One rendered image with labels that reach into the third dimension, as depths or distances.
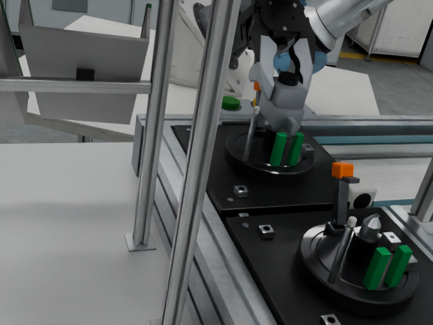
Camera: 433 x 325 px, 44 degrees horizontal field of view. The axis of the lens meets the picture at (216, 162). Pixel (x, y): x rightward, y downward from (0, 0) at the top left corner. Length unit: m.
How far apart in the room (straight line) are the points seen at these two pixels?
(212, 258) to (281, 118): 0.24
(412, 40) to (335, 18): 4.00
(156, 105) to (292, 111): 0.21
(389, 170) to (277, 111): 0.34
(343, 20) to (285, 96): 0.49
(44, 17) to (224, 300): 3.38
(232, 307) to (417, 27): 4.71
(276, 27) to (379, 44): 4.28
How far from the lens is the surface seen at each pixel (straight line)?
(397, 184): 1.01
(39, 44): 0.62
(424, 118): 1.22
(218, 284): 0.61
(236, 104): 1.01
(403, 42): 5.18
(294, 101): 0.78
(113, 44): 0.59
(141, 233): 0.79
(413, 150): 1.13
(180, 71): 1.34
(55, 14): 3.85
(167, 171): 0.79
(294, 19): 0.82
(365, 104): 1.49
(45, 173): 0.95
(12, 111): 0.77
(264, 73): 0.78
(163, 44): 0.65
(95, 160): 0.99
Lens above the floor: 1.37
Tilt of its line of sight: 29 degrees down
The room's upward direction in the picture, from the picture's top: 11 degrees clockwise
